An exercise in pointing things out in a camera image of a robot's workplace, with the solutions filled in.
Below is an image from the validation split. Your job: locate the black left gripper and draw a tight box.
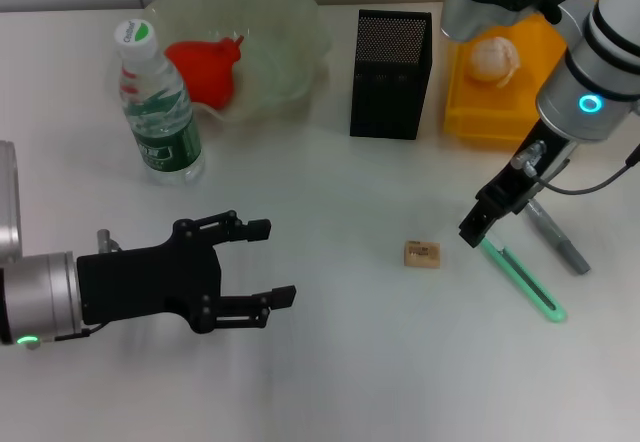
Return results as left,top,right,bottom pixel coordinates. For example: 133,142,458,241
76,208,298,335

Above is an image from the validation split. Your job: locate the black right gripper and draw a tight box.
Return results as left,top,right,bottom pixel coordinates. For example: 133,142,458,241
457,120,577,250

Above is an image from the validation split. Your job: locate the green utility knife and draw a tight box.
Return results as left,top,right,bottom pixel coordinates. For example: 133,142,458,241
477,238,569,325

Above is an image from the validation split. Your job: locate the white paper ball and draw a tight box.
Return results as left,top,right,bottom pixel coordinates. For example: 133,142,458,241
468,36,523,89

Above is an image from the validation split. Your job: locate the clear green-label water bottle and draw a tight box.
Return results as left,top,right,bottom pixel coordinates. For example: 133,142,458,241
113,18,207,187

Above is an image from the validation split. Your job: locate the red orange toy fruit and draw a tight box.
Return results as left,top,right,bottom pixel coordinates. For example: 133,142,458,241
164,34,247,109

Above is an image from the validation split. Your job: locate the small tan eraser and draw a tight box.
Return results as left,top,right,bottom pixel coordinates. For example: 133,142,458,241
403,240,443,270

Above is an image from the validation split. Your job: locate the grey marker pen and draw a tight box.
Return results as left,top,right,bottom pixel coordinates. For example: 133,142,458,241
523,198,592,276

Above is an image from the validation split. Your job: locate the black mesh pen holder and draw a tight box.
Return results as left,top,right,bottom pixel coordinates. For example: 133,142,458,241
348,9,434,141

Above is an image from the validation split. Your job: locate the green glass fruit plate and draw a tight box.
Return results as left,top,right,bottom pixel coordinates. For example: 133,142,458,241
142,0,334,124

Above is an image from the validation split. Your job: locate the yellow plastic bin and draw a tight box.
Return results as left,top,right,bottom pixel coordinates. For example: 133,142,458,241
442,0,602,146

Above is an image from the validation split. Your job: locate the right gripper cable with plug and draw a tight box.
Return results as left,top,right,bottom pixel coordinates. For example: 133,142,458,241
510,140,640,197

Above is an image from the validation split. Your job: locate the gripper cable with plug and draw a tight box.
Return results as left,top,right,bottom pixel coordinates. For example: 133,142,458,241
53,228,125,344
510,140,640,197

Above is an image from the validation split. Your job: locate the left gripper cable with plug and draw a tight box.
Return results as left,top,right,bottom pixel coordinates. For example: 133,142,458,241
53,228,125,344

